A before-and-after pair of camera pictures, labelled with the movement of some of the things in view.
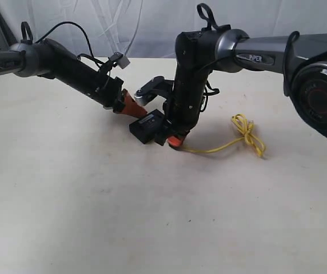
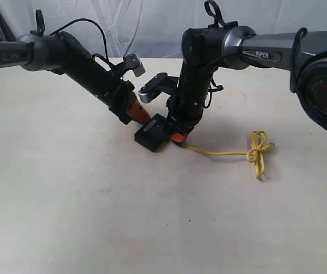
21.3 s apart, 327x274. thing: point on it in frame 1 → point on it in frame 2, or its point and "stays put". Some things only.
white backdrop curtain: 149,28 stays put
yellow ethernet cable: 245,128 → 256,153
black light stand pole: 2,24 stays put
